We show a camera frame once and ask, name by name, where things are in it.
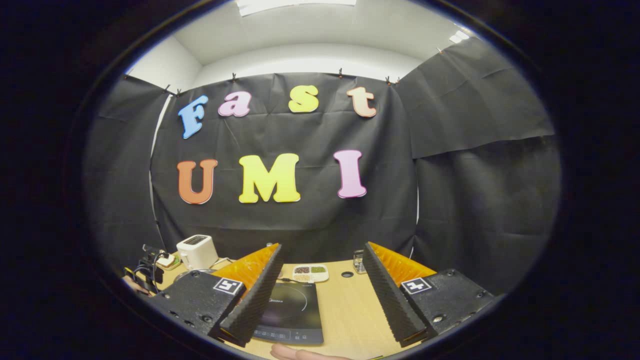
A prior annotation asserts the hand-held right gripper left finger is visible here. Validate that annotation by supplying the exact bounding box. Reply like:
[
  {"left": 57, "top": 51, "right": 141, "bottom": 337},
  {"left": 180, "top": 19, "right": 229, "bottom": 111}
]
[{"left": 150, "top": 243, "right": 283, "bottom": 348}]

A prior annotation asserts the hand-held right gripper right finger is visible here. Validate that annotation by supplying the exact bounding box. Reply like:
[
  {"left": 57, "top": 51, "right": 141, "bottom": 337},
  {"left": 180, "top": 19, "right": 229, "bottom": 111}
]
[{"left": 363, "top": 242, "right": 496, "bottom": 348}]

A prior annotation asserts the black induction cooktop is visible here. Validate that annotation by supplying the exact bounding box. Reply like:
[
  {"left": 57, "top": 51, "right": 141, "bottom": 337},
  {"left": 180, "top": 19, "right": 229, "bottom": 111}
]
[{"left": 252, "top": 281, "right": 324, "bottom": 346}]

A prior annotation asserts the white toaster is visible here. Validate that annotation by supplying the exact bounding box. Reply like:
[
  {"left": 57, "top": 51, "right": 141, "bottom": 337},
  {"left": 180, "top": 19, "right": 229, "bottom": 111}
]
[{"left": 176, "top": 234, "right": 219, "bottom": 271}]

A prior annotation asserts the white divided dish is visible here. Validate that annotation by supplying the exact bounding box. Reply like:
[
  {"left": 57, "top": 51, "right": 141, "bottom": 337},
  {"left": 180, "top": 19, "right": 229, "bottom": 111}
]
[{"left": 292, "top": 264, "right": 330, "bottom": 284}]

